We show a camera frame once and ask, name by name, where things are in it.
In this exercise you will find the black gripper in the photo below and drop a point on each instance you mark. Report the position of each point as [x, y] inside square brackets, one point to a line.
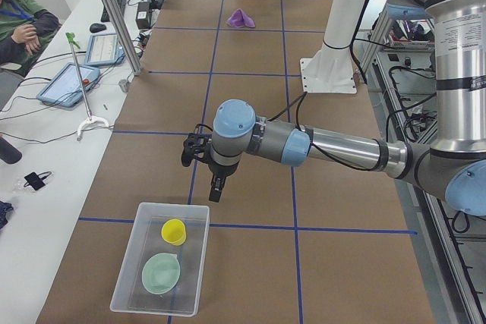
[221, 170]

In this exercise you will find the purple cloth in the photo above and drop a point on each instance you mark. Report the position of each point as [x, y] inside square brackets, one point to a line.
[239, 19]

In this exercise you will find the yellow plastic cup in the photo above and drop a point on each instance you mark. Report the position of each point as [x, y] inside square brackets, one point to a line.
[173, 232]

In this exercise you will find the mint green bowl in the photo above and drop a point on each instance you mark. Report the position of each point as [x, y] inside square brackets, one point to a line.
[161, 273]

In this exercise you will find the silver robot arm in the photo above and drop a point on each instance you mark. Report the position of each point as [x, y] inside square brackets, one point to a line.
[451, 168]

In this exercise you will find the black power adapter box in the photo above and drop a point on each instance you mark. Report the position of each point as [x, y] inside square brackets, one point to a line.
[143, 18]

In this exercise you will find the clear plastic storage box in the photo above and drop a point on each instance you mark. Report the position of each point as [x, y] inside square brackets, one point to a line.
[145, 241]

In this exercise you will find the black computer mouse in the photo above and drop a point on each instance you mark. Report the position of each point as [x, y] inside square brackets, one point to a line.
[97, 27]

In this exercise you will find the far blue teach pendant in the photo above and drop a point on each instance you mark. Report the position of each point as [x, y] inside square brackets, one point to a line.
[104, 49]

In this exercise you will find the blue teach pendant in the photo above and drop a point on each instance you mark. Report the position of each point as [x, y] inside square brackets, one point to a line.
[64, 88]
[104, 49]

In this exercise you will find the near blue teach pendant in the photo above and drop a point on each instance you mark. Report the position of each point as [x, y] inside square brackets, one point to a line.
[64, 88]

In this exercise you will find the small black device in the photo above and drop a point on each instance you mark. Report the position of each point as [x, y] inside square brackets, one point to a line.
[36, 181]

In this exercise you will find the seated person in green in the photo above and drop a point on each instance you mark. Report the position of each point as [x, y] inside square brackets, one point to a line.
[27, 28]

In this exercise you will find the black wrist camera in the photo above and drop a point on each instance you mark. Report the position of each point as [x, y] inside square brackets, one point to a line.
[197, 146]

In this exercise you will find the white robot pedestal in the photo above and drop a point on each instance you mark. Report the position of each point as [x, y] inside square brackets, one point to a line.
[330, 70]

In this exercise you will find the aluminium frame post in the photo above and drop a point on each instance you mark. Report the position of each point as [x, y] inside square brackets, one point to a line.
[118, 22]

